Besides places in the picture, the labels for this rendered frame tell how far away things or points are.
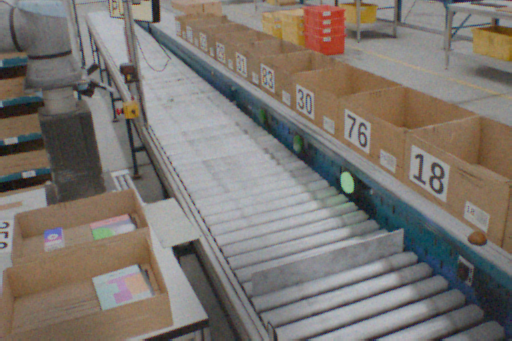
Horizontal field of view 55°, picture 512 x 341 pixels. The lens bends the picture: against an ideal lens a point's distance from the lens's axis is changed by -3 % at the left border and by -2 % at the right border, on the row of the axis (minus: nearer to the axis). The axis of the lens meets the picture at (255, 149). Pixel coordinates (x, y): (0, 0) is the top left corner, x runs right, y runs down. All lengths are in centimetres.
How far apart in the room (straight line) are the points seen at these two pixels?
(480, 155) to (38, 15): 148
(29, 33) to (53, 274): 78
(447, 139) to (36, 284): 125
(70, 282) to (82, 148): 56
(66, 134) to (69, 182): 18
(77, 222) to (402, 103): 125
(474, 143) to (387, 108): 40
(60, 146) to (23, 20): 44
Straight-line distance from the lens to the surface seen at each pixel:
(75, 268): 147
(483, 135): 171
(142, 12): 261
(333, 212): 169
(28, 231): 176
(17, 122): 283
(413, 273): 143
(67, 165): 189
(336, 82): 228
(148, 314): 124
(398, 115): 200
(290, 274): 136
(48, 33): 179
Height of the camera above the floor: 159
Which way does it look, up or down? 23 degrees down
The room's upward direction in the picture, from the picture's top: 4 degrees counter-clockwise
